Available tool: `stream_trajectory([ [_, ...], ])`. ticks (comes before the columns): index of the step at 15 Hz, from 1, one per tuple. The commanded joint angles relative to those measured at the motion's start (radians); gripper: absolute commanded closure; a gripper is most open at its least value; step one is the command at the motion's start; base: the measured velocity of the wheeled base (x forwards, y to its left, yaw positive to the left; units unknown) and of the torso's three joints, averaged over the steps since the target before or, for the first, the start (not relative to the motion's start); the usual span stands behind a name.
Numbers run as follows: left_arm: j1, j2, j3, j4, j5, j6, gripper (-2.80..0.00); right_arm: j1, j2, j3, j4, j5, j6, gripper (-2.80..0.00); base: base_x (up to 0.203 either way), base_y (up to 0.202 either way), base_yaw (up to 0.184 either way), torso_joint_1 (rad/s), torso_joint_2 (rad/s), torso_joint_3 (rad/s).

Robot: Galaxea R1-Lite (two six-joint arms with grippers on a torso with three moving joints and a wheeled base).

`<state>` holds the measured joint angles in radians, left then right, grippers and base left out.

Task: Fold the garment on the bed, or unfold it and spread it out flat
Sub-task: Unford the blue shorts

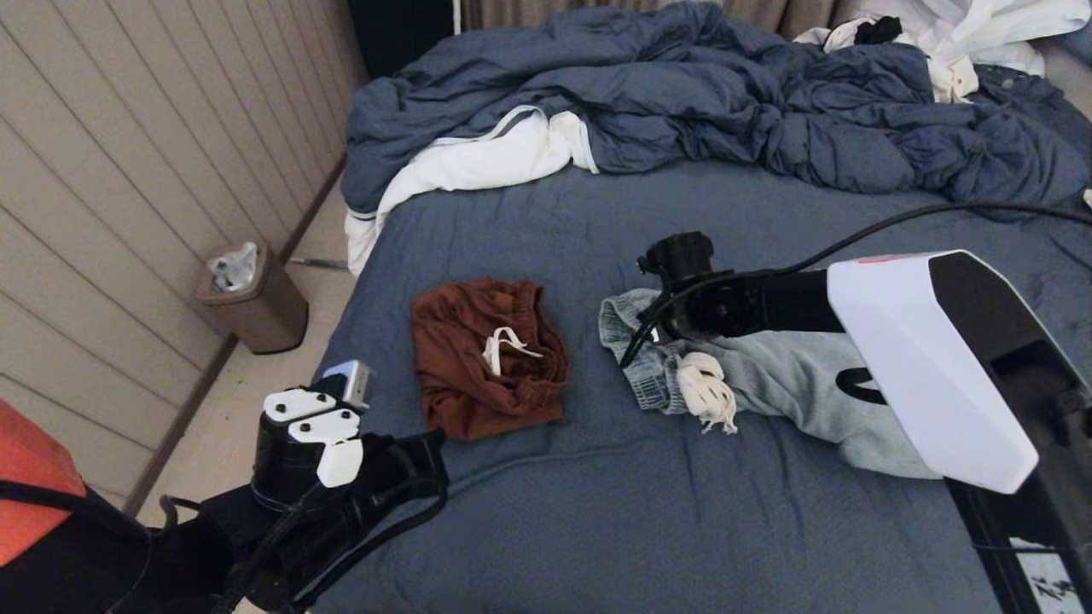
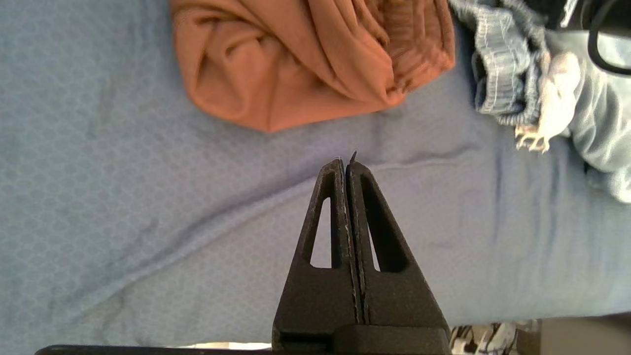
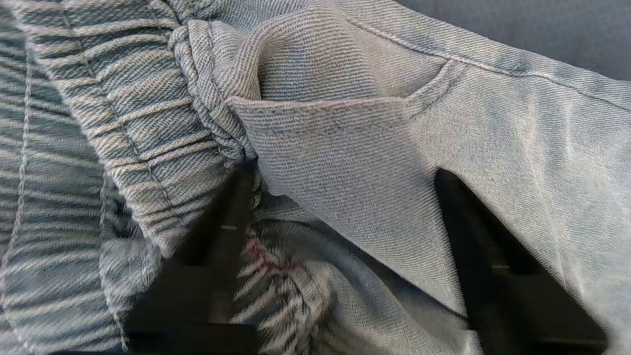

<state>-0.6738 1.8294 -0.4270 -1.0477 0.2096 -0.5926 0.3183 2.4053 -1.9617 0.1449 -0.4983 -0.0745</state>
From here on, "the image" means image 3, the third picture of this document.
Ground bed with blue sheet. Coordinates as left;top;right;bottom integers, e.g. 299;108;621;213
394;0;631;82

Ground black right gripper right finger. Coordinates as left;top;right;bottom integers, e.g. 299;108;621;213
434;168;610;355

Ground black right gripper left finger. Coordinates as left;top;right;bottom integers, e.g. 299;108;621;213
123;168;261;355

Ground light blue denim shorts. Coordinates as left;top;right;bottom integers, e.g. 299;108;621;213
0;0;631;355

